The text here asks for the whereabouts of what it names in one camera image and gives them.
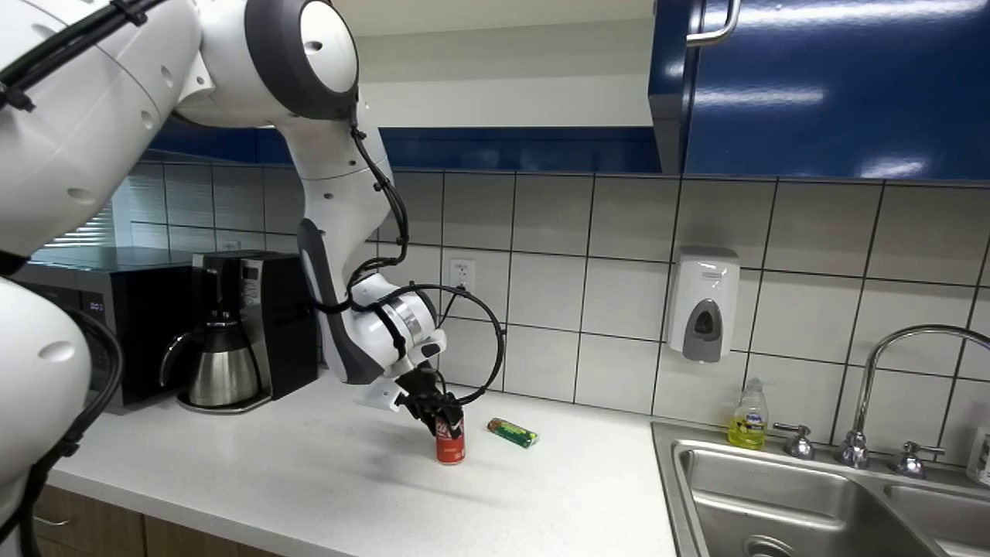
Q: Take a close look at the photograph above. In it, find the yellow dish soap bottle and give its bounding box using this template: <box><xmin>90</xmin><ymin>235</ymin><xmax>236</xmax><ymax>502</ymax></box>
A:
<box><xmin>725</xmin><ymin>373</ymin><xmax>772</xmax><ymax>452</ymax></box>

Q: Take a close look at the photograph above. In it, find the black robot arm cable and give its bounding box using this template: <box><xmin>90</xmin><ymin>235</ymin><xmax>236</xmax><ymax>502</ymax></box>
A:
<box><xmin>336</xmin><ymin>121</ymin><xmax>507</xmax><ymax>409</ymax></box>

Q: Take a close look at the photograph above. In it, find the open blue cupboard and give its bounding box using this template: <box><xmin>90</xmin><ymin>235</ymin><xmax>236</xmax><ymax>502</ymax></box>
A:
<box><xmin>336</xmin><ymin>0</ymin><xmax>662</xmax><ymax>177</ymax></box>

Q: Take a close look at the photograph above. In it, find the metal cupboard door handle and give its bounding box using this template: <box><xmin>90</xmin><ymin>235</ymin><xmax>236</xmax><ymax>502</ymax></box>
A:
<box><xmin>687</xmin><ymin>0</ymin><xmax>741</xmax><ymax>48</ymax></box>

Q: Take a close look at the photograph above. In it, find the white wall soap dispenser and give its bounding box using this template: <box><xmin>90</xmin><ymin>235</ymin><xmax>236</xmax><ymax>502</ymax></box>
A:
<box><xmin>665</xmin><ymin>247</ymin><xmax>741</xmax><ymax>365</ymax></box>

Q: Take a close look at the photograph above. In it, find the white wall outlet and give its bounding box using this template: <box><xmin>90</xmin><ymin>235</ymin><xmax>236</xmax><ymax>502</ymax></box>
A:
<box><xmin>449</xmin><ymin>258</ymin><xmax>479</xmax><ymax>296</ymax></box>

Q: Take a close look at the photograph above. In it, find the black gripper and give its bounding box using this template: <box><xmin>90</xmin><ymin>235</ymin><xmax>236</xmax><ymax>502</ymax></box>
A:
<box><xmin>395</xmin><ymin>362</ymin><xmax>466</xmax><ymax>435</ymax></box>

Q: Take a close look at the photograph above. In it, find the thick black base cable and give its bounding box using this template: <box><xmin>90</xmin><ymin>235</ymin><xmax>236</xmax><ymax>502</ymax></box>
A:
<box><xmin>13</xmin><ymin>303</ymin><xmax>126</xmax><ymax>557</ymax></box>

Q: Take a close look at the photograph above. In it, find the red soda can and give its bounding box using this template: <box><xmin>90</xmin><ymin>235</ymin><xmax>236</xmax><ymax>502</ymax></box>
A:
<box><xmin>434</xmin><ymin>418</ymin><xmax>469</xmax><ymax>467</ymax></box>

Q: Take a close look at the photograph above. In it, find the black coffee maker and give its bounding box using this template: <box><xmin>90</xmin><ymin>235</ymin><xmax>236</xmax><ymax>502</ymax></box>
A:
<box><xmin>190</xmin><ymin>249</ymin><xmax>322</xmax><ymax>415</ymax></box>

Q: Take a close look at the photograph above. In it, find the steel coffee carafe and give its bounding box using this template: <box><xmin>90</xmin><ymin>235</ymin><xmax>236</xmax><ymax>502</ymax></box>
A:
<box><xmin>157</xmin><ymin>312</ymin><xmax>266</xmax><ymax>410</ymax></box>

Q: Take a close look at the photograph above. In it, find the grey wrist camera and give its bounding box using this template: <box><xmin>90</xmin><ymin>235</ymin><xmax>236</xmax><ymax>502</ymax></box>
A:
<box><xmin>363</xmin><ymin>370</ymin><xmax>416</xmax><ymax>415</ymax></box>

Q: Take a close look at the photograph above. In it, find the stainless steel sink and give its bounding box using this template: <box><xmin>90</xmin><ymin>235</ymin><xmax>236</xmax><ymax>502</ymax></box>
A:
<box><xmin>650</xmin><ymin>418</ymin><xmax>990</xmax><ymax>557</ymax></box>

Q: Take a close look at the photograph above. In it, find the wooden base cabinet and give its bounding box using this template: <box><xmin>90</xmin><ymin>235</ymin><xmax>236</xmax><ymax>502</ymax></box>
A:
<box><xmin>27</xmin><ymin>481</ymin><xmax>280</xmax><ymax>557</ymax></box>

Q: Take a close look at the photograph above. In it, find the chrome tap handle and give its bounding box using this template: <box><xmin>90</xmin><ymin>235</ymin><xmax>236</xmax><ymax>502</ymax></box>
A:
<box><xmin>779</xmin><ymin>424</ymin><xmax>820</xmax><ymax>462</ymax></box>
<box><xmin>895</xmin><ymin>438</ymin><xmax>944</xmax><ymax>478</ymax></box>

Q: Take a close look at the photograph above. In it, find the black microwave oven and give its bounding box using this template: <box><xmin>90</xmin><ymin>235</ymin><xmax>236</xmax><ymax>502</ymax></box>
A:
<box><xmin>18</xmin><ymin>259</ymin><xmax>197</xmax><ymax>410</ymax></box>

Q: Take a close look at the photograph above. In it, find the blue cupboard door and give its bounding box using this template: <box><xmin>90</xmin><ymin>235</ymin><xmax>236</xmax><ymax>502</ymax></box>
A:
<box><xmin>647</xmin><ymin>0</ymin><xmax>990</xmax><ymax>184</ymax></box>
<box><xmin>141</xmin><ymin>111</ymin><xmax>298</xmax><ymax>167</ymax></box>

